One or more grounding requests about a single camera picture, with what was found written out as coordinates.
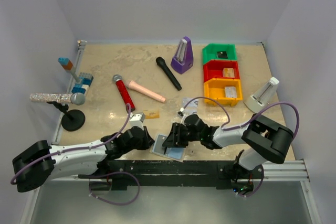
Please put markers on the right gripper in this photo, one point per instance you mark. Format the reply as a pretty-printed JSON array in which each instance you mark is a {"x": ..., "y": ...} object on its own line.
[{"x": 174, "y": 139}]

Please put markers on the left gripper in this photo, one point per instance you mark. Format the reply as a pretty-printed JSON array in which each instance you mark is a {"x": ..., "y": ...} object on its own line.
[{"x": 147, "y": 140}]

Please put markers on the blue credit cards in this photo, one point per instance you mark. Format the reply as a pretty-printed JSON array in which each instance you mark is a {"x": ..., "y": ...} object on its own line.
[{"x": 160, "y": 145}]

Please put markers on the beige leather card holder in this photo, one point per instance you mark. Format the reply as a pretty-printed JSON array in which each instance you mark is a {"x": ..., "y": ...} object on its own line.
[{"x": 168, "y": 153}]

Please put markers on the gold VIP card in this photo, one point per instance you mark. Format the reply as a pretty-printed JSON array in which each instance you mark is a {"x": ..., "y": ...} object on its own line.
[{"x": 151, "y": 114}]

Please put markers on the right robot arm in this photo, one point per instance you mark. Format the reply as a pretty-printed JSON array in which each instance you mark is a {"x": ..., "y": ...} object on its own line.
[{"x": 267, "y": 139}]

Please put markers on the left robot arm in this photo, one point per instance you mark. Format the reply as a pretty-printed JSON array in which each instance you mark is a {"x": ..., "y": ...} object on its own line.
[{"x": 42, "y": 162}]

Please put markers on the card stack in yellow bin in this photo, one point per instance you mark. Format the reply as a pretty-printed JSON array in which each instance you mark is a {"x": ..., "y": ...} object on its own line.
[{"x": 230, "y": 92}]

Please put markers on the pink microphone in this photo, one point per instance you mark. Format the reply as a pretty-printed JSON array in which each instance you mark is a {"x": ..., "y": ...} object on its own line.
[{"x": 135, "y": 86}]

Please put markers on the yellow storage bin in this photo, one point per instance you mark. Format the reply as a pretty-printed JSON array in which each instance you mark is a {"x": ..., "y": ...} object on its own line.
[{"x": 214, "y": 89}]

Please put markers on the red glitter microphone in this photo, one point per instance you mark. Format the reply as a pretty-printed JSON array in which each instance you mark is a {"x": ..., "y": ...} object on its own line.
[{"x": 117, "y": 79}]

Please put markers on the black microphone stand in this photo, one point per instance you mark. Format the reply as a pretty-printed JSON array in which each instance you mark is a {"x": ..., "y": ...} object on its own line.
[{"x": 72, "y": 120}]

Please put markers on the red storage bin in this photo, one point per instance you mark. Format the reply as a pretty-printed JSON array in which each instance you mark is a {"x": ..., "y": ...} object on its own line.
[{"x": 214, "y": 69}]

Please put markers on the purple metronome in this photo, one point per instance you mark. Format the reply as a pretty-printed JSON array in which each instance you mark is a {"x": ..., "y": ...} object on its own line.
[{"x": 183, "y": 58}]

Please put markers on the black microphone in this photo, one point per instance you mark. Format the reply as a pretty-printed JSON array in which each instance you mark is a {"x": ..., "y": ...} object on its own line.
[{"x": 162, "y": 64}]

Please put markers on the silver glitter microphone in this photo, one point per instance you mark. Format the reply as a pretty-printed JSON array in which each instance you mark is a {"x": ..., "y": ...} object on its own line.
[{"x": 75, "y": 98}]

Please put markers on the wooden block in red bin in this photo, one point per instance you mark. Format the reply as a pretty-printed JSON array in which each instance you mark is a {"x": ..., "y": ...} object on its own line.
[{"x": 229, "y": 73}]

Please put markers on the blue toy brick tower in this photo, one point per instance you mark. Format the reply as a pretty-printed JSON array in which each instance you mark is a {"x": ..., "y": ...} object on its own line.
[{"x": 82, "y": 81}]

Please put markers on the green storage bin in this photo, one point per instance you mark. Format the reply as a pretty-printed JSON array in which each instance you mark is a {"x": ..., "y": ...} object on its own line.
[{"x": 209, "y": 52}]

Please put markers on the black item in green bin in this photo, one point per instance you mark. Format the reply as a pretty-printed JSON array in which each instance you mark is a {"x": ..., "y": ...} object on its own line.
[{"x": 222, "y": 55}]

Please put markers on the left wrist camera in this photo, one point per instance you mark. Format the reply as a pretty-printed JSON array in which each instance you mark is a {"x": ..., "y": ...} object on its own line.
[{"x": 137, "y": 120}]

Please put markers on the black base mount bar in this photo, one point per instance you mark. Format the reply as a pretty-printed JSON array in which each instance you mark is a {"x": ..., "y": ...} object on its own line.
[{"x": 218, "y": 174}]

